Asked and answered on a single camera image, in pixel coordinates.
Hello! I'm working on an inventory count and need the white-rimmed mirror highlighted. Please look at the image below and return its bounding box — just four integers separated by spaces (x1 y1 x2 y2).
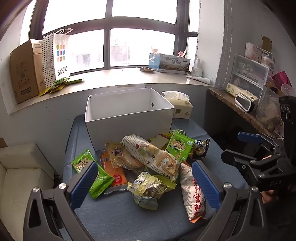
235 91 255 113

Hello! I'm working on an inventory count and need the orange snack packet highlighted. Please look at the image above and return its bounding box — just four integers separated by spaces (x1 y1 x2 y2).
100 149 129 187

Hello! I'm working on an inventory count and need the small open cardboard box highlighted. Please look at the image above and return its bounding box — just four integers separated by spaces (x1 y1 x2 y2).
261 35 273 52

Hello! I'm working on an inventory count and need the white plastic bottle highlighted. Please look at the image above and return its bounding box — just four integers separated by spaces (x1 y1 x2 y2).
191 58 203 78

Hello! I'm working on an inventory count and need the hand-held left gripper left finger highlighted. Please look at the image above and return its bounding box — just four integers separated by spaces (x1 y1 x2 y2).
23 161 100 241

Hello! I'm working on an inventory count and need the yellow-green nut packet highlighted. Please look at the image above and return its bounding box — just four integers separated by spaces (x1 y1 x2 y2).
128 171 177 211

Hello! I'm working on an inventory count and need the pile of green sachets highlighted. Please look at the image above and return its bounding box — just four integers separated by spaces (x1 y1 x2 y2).
37 77 83 98

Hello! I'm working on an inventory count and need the red and white printed packet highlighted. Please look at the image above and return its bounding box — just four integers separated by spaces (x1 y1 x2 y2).
180 162 207 221

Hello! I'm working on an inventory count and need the small blue box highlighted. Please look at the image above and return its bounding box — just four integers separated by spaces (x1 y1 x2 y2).
149 53 160 70

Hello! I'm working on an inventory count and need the pink box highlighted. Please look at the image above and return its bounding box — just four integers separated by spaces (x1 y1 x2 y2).
272 71 292 90

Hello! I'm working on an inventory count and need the white cardboard box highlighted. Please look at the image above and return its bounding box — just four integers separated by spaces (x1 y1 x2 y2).
84 88 175 151

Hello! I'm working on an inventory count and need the clear plastic bag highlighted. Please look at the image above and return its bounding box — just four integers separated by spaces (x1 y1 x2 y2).
255 85 285 137

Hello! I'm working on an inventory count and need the long beige printed packet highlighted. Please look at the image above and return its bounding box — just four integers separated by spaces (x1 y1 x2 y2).
121 134 181 181

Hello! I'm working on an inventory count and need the brown cardboard box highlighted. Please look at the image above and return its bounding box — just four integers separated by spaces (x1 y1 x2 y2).
10 40 46 105

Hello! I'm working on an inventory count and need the green snack packet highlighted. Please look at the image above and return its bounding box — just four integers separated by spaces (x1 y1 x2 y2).
71 149 115 200
166 131 195 161

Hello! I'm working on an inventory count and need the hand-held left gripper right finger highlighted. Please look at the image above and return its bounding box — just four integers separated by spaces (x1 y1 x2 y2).
191 161 269 241

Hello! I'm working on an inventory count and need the floral paper bag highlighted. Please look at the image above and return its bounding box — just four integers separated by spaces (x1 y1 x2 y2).
245 42 263 63

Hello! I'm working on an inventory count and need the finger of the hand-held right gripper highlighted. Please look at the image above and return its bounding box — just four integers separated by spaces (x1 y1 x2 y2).
221 150 262 172
238 132 285 149

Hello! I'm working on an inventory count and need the dark blue chip packet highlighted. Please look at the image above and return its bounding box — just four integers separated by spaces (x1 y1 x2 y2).
191 138 211 160

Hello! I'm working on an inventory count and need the clear plastic drawer unit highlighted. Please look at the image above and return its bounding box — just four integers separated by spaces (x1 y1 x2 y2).
229 54 270 95

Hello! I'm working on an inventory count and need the polka dot paper bag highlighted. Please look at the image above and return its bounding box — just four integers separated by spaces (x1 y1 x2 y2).
42 34 56 88

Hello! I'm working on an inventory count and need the person's right hand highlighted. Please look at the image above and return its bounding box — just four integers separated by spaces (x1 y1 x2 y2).
261 190 276 204

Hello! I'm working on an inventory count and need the cream tissue pack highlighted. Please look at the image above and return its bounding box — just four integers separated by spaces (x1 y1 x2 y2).
161 91 193 120

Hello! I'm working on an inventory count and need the white leather ottoman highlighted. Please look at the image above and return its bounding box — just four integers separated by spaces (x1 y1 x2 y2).
0 143 56 232

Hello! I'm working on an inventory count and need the wooden shelf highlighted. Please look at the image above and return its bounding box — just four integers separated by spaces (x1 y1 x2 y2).
206 88 284 139

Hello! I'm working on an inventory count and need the yellow donut packet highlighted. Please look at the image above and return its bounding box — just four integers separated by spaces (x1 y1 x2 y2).
150 132 173 149

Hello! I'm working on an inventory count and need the white shopping bag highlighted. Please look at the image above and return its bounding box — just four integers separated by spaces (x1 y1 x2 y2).
53 28 73 81

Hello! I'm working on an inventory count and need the cream paper pack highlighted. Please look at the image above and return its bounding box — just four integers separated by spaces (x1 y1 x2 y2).
226 83 259 100

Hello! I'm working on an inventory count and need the white tube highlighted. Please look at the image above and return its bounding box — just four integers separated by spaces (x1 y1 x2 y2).
186 75 212 85

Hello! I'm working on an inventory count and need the landscape printed tissue box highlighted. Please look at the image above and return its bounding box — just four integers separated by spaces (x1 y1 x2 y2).
158 54 191 75

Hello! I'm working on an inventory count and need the blue fabric table cover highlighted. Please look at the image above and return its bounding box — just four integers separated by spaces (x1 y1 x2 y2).
63 114 249 241

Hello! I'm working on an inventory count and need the clear bag of round cakes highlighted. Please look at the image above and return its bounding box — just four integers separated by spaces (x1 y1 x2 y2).
105 142 130 168

